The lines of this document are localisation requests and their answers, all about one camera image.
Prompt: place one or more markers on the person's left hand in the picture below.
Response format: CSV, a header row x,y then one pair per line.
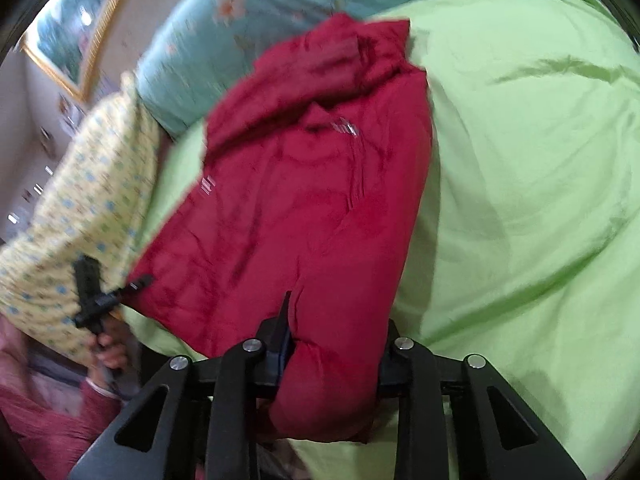
x,y
108,351

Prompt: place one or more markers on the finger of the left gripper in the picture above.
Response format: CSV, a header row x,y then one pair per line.
x,y
135,286

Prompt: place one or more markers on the teal floral quilt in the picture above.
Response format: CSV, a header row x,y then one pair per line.
x,y
205,46

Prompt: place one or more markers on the yellow cartoon print blanket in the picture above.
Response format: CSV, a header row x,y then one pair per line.
x,y
93,205

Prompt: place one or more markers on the light green bed sheet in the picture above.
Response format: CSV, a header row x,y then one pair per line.
x,y
526,243

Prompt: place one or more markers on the red quilted puffer jacket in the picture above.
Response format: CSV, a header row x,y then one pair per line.
x,y
312,176

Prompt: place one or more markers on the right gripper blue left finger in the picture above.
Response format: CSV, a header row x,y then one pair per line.
x,y
192,413

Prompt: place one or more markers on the gold framed wall picture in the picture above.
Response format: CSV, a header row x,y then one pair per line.
x,y
65,39

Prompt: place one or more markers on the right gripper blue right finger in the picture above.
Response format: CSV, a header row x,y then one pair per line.
x,y
462,419

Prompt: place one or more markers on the pink sleeved left forearm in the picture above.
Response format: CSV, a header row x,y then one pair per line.
x,y
54,441

